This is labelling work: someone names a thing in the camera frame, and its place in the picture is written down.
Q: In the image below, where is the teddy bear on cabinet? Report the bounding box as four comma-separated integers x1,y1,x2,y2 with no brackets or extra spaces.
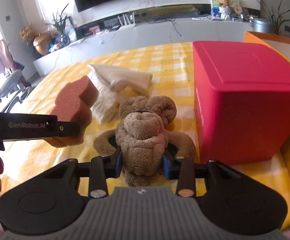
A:
218,0,231,21

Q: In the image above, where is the golden acorn vase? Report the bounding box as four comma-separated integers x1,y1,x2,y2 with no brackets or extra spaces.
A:
33,33,52,56

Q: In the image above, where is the white wifi router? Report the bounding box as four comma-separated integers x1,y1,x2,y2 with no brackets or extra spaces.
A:
117,12,136,29

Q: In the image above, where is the white marble tv cabinet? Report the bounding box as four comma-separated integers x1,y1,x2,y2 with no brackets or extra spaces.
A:
33,18,253,76

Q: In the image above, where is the pink kids chair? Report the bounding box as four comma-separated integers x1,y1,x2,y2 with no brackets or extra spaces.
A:
0,40,33,113

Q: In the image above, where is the grey metal trash can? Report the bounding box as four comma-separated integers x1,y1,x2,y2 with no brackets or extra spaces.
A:
252,18,273,34

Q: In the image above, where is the beige folded cloth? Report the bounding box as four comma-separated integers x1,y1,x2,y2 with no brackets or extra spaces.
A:
88,64,152,123

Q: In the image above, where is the green floor plant right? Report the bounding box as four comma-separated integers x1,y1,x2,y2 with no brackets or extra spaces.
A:
256,0,290,35

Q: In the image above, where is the red cube box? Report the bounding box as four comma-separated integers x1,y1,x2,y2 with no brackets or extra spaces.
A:
193,41,290,165

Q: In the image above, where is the green potted plant left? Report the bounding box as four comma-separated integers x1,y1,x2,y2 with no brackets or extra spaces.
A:
45,3,69,46

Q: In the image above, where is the dried flower bouquet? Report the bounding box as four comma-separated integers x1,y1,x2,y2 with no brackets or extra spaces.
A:
19,25,39,43

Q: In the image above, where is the brown bear-shaped sponge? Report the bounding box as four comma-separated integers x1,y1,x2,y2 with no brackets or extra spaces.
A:
45,75,98,148

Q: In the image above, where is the picture book behind bear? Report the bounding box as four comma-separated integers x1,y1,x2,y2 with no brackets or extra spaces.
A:
210,0,244,21

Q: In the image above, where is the brown plush monkey toy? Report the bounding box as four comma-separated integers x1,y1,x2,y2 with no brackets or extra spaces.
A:
93,96,197,187

